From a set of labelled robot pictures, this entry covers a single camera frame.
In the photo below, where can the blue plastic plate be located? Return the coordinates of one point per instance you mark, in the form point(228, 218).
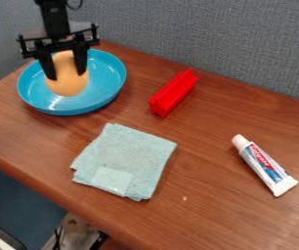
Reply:
point(107, 79)

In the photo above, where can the grey object under table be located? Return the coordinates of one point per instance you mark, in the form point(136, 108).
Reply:
point(76, 235)

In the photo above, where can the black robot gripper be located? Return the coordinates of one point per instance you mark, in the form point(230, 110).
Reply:
point(57, 35)

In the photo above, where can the light green folded cloth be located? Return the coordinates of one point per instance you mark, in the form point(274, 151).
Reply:
point(123, 162)

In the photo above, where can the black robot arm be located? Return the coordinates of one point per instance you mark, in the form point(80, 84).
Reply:
point(57, 4)

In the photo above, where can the yellow egg-shaped ball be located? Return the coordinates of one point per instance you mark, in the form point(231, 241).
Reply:
point(69, 83)

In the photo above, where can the red plastic block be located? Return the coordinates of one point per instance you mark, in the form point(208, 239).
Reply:
point(173, 92)

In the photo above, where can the white toothpaste tube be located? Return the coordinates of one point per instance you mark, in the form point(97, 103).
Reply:
point(279, 181)

